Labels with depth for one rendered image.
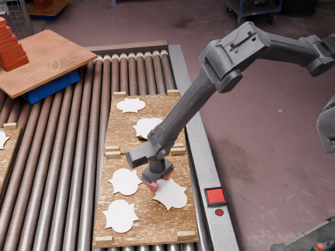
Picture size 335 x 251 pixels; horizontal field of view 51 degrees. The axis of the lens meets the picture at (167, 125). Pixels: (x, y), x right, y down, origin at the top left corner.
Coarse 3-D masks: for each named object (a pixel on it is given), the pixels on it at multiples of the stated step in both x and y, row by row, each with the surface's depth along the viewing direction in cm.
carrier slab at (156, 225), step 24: (120, 168) 139; (144, 168) 139; (144, 192) 130; (192, 192) 129; (96, 216) 122; (144, 216) 122; (168, 216) 121; (192, 216) 121; (120, 240) 115; (144, 240) 115; (168, 240) 114; (192, 240) 114
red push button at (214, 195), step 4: (208, 192) 129; (212, 192) 129; (216, 192) 129; (220, 192) 129; (208, 196) 128; (212, 196) 128; (216, 196) 128; (220, 196) 128; (208, 200) 127; (212, 200) 127; (216, 200) 127; (220, 200) 127; (224, 200) 126
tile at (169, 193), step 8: (160, 184) 128; (168, 184) 128; (176, 184) 129; (160, 192) 125; (168, 192) 126; (176, 192) 126; (160, 200) 123; (168, 200) 124; (176, 200) 124; (184, 200) 125; (168, 208) 122; (176, 208) 123
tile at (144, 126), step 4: (140, 120) 155; (144, 120) 155; (148, 120) 155; (140, 124) 153; (144, 124) 153; (148, 124) 153; (152, 124) 153; (156, 124) 153; (136, 128) 151; (140, 128) 151; (144, 128) 151; (148, 128) 150; (152, 128) 150; (140, 132) 149; (144, 132) 149; (148, 132) 149; (136, 136) 147; (144, 136) 147
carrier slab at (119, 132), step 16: (128, 96) 176; (144, 96) 176; (160, 96) 175; (176, 96) 175; (112, 112) 167; (144, 112) 166; (160, 112) 166; (112, 128) 158; (128, 128) 157; (112, 144) 150; (128, 144) 149
